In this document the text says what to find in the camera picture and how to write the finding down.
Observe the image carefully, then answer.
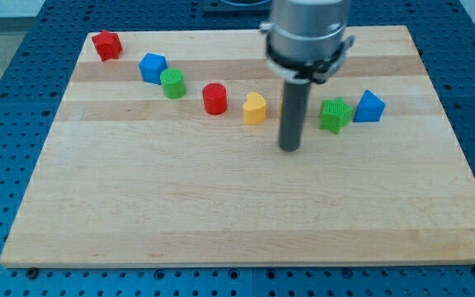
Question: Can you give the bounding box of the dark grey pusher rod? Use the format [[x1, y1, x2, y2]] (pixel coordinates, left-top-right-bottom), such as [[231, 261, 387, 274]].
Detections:
[[278, 82, 311, 152]]

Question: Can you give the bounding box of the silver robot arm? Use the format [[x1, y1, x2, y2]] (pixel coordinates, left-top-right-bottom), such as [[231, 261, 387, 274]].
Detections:
[[260, 0, 355, 152]]

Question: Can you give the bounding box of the green star block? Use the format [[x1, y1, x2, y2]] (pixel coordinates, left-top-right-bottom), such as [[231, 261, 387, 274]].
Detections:
[[319, 97, 354, 134]]

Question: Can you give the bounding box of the blue cube block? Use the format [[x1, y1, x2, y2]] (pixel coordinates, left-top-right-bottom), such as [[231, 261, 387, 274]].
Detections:
[[139, 53, 167, 85]]

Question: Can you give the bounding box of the red star block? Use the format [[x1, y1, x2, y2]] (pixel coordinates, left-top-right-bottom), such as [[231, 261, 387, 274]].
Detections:
[[92, 30, 123, 62]]

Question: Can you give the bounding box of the yellow heart block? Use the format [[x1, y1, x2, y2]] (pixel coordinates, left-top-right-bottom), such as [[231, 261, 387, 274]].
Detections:
[[242, 92, 266, 125]]

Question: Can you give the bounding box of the blue triangle block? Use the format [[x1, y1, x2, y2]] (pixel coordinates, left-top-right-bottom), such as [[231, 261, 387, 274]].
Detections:
[[353, 90, 386, 122]]

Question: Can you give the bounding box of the red cylinder block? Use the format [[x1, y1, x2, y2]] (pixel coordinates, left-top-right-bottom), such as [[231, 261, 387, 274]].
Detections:
[[202, 82, 228, 116]]

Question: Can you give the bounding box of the green cylinder block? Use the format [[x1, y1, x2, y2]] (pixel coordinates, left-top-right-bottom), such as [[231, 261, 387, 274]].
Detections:
[[160, 68, 186, 99]]

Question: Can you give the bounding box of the wooden board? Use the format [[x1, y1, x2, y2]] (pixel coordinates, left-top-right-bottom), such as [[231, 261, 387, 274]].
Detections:
[[0, 26, 475, 268]]

